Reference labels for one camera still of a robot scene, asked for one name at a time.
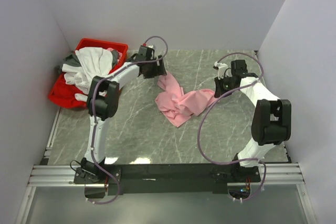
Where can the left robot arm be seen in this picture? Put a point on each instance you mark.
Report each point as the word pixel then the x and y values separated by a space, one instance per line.
pixel 103 101

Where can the aluminium rail frame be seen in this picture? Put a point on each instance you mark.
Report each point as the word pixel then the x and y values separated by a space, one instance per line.
pixel 60 175

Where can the pink t-shirt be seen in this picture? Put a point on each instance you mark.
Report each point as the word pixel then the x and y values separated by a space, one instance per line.
pixel 176 105

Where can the grey t-shirt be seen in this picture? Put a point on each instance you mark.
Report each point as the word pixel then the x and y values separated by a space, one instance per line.
pixel 73 61

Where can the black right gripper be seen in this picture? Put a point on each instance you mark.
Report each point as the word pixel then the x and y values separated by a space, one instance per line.
pixel 219 92

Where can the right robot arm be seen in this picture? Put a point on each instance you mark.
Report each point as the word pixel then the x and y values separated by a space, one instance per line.
pixel 271 123

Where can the red plastic bin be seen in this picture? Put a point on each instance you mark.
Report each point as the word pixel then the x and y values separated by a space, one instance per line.
pixel 123 48

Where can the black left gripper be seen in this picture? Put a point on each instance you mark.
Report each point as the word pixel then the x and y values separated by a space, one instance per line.
pixel 159 70

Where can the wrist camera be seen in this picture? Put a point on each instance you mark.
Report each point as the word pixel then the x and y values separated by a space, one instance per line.
pixel 149 46
pixel 220 66

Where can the black base beam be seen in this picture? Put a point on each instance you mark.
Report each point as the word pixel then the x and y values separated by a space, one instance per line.
pixel 167 178

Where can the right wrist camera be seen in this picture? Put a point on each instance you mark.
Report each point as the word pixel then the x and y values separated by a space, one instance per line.
pixel 220 66

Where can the white t-shirt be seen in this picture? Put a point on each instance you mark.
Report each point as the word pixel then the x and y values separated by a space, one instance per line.
pixel 94 58

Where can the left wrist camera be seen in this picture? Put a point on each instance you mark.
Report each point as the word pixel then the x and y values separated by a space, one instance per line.
pixel 149 46

